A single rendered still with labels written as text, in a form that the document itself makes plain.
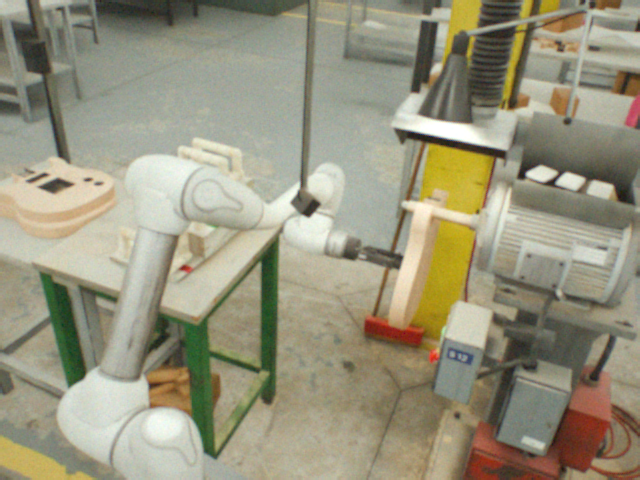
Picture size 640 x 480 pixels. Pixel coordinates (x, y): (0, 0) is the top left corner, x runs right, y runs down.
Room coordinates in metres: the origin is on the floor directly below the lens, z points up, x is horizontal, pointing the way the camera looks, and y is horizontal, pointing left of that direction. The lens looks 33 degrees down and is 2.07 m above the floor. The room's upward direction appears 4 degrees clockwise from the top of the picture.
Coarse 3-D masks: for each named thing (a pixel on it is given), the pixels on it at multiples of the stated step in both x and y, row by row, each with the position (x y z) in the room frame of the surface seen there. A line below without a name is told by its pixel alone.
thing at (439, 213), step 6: (408, 204) 1.45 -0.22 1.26; (414, 204) 1.45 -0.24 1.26; (408, 210) 1.45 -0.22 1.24; (438, 210) 1.43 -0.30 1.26; (444, 210) 1.43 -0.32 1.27; (450, 210) 1.43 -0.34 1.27; (432, 216) 1.43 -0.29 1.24; (438, 216) 1.42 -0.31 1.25; (444, 216) 1.41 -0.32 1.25; (450, 216) 1.41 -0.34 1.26; (456, 216) 1.41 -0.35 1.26; (462, 216) 1.40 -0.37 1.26; (468, 216) 1.40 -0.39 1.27; (456, 222) 1.40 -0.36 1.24; (462, 222) 1.40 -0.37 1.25; (468, 222) 1.39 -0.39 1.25
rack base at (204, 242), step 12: (192, 228) 1.61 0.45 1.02; (204, 228) 1.62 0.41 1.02; (216, 228) 1.63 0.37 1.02; (228, 228) 1.69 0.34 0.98; (192, 240) 1.58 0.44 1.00; (204, 240) 1.57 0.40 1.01; (216, 240) 1.63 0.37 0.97; (228, 240) 1.69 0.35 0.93; (192, 252) 1.58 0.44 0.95; (204, 252) 1.56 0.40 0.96
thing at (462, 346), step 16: (464, 304) 1.20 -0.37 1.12; (448, 320) 1.14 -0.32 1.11; (464, 320) 1.13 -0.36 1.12; (480, 320) 1.14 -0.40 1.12; (448, 336) 1.07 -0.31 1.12; (464, 336) 1.07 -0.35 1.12; (480, 336) 1.08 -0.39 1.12; (448, 352) 1.06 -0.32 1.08; (464, 352) 1.05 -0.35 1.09; (480, 352) 1.04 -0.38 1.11; (448, 368) 1.06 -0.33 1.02; (464, 368) 1.05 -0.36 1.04; (496, 368) 1.16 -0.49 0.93; (528, 368) 1.17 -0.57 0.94; (432, 384) 1.07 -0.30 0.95; (448, 384) 1.05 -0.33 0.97; (464, 384) 1.04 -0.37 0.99; (464, 400) 1.04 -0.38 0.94
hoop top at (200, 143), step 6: (198, 138) 1.91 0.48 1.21; (198, 144) 1.89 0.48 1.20; (204, 144) 1.88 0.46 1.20; (210, 144) 1.87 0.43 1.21; (216, 144) 1.87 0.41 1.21; (210, 150) 1.87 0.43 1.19; (216, 150) 1.85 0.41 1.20; (222, 150) 1.85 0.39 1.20; (228, 150) 1.84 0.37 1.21; (234, 150) 1.84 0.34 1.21
